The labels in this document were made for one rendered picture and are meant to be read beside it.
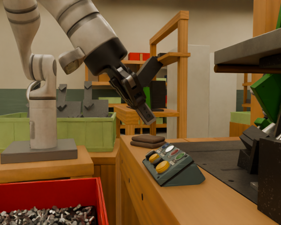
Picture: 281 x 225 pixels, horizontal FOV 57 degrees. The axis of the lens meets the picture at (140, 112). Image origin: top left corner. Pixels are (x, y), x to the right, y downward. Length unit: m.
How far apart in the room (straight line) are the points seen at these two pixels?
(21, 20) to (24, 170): 0.44
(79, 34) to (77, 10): 0.04
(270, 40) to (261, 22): 1.01
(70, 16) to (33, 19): 0.41
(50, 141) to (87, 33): 0.59
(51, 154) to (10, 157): 0.13
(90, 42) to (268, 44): 0.27
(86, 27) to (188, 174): 0.32
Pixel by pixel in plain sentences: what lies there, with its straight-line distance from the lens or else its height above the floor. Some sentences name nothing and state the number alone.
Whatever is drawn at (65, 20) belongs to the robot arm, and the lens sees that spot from 0.47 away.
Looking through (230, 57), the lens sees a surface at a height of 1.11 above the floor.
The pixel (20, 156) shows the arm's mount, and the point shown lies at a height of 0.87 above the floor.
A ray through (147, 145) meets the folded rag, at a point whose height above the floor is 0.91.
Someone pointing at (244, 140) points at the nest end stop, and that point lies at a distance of 0.64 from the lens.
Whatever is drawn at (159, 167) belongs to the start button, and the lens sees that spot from 0.51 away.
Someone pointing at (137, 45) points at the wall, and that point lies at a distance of 7.87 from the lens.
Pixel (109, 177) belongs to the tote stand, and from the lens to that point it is 1.23.
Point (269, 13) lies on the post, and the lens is 1.28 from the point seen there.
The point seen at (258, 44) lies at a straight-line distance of 0.30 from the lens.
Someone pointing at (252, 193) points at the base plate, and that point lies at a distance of 0.51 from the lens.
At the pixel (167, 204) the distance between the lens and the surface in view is 0.43.
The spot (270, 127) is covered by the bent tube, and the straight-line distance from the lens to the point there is 0.65.
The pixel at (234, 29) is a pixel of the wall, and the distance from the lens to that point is 9.07.
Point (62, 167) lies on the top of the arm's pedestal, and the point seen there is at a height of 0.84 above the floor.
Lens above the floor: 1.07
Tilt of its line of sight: 4 degrees down
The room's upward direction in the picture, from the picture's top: straight up
